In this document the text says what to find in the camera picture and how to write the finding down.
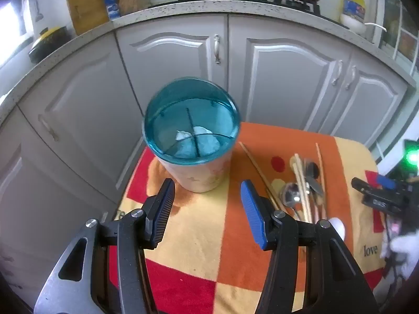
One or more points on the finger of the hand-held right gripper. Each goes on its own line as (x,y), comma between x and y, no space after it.
(388,181)
(373,199)

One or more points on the teal rimmed utensil holder cup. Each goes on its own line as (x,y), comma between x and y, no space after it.
(190,176)

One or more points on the white bowl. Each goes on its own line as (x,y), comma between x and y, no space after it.
(353,24)

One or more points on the wooden cutting board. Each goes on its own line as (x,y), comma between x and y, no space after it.
(88,6)

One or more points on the metal fork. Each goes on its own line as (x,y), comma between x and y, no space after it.
(316,188)

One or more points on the white ceramic spoon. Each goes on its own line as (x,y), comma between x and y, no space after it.
(338,227)

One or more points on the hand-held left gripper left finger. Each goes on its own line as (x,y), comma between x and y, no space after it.
(162,216)

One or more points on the brown wooden chopstick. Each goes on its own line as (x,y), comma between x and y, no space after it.
(258,170)
(320,173)

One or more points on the yellow lidded black casserole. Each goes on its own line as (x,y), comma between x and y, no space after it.
(49,44)

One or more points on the white cabinet door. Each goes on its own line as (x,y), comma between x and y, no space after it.
(170,65)
(288,81)
(81,98)
(370,104)
(32,202)

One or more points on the glass door cabinet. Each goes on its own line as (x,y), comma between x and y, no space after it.
(402,32)

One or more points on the yellow cooking oil bottle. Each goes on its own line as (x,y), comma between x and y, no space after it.
(353,3)

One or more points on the blue and white packet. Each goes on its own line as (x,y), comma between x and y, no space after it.
(112,6)

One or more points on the person's right hand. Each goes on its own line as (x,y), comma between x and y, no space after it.
(404,248)

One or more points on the metal spoon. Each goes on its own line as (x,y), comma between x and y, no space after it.
(289,194)

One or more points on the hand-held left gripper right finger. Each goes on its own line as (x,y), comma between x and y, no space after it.
(252,209)

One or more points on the speckled kitchen countertop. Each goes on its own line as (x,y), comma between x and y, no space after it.
(183,9)

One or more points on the orange yellow red checked towel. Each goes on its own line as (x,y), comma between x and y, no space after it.
(203,235)

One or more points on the kitchen window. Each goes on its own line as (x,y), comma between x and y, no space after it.
(9,16)

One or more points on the crumpled white paper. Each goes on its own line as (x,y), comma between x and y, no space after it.
(196,137)

